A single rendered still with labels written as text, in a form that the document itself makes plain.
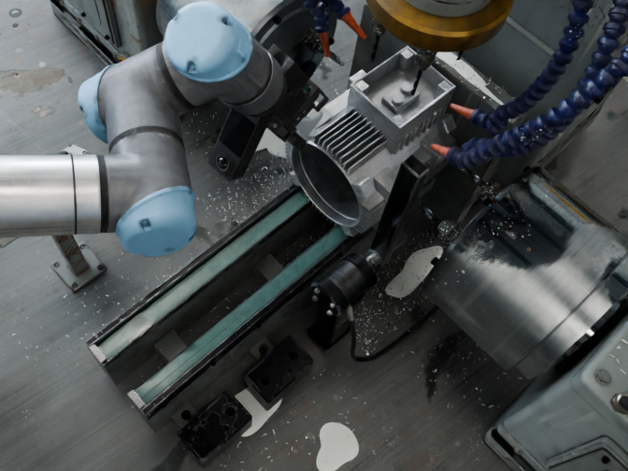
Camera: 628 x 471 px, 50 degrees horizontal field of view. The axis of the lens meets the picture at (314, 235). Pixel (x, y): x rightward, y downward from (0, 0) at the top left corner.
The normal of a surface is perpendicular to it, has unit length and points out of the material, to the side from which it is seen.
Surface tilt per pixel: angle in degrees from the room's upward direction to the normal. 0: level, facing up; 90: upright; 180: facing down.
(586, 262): 6
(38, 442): 0
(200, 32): 30
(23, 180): 18
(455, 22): 0
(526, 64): 90
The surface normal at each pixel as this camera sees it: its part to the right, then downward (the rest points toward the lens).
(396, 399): 0.09, -0.45
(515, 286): -0.43, 0.07
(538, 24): -0.72, 0.59
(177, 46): -0.27, -0.11
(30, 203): 0.37, 0.29
